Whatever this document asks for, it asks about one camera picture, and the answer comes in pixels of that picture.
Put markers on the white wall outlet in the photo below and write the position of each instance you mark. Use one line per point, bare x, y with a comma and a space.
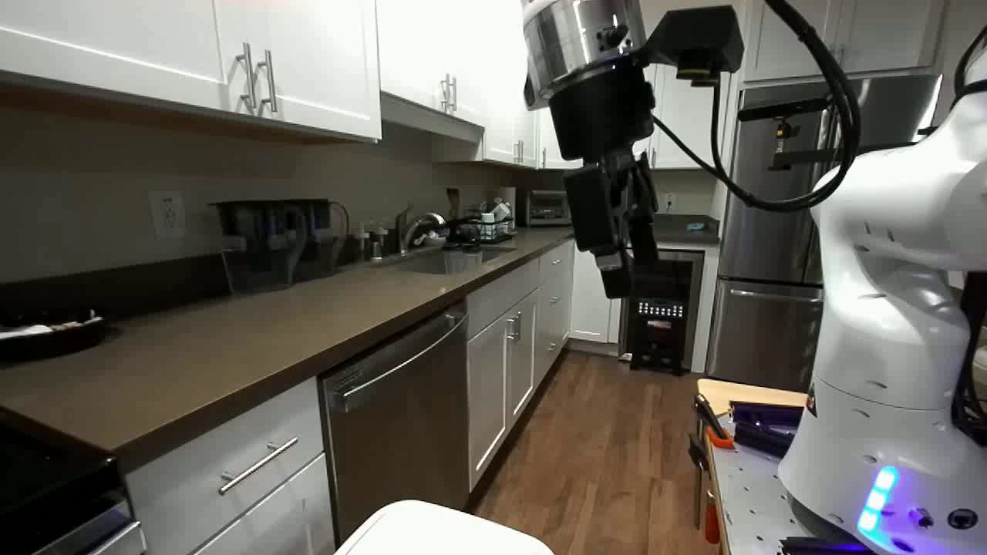
168, 218

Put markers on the stainless steel refrigerator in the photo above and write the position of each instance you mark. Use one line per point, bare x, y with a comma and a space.
767, 297

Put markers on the black stove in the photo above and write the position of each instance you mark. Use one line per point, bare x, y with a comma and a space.
52, 505

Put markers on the orange clamp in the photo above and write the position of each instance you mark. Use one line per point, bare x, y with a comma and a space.
713, 431

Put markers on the black tray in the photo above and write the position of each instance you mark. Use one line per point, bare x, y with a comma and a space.
52, 335

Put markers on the chrome kitchen faucet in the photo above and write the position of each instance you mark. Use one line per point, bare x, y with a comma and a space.
417, 230

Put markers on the kitchen sink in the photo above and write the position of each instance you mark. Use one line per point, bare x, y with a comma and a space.
449, 260

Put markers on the stainless steel dishwasher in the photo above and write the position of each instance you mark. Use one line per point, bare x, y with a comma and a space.
402, 421

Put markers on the black wine cooler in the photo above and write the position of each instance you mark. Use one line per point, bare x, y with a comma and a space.
661, 313

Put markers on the perforated metal table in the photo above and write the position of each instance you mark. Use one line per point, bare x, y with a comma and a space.
751, 505

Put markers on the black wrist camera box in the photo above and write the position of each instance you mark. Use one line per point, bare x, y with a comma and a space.
697, 40

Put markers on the white bin with lid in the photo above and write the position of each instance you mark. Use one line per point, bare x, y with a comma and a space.
443, 533

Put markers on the wooden board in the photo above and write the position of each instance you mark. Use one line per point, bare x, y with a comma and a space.
746, 394

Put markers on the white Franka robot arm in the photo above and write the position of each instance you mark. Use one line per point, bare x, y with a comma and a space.
895, 311

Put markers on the dark purple box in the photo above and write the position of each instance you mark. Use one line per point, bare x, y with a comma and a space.
769, 428

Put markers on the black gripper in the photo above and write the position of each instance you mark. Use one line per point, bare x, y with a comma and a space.
590, 212

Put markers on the silver toaster oven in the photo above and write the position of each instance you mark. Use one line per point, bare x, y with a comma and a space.
543, 207

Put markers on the dish rack with dishes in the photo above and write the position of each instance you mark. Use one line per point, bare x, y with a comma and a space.
489, 222

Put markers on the dark water filter pitcher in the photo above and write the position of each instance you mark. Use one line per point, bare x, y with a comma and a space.
273, 242

